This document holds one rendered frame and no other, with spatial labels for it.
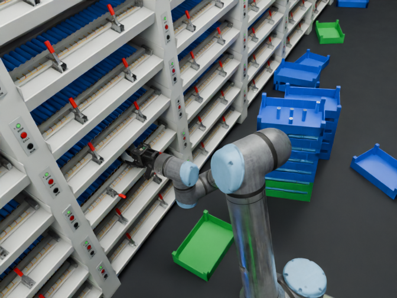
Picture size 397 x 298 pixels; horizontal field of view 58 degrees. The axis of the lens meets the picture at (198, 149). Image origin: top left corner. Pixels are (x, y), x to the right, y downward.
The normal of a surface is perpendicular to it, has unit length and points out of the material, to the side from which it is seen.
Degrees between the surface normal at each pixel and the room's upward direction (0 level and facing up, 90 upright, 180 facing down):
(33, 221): 17
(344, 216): 0
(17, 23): 107
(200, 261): 0
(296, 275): 9
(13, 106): 90
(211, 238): 0
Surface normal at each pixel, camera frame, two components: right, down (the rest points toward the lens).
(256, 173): 0.51, 0.32
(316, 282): 0.01, -0.81
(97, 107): 0.15, -0.60
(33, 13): 0.85, 0.49
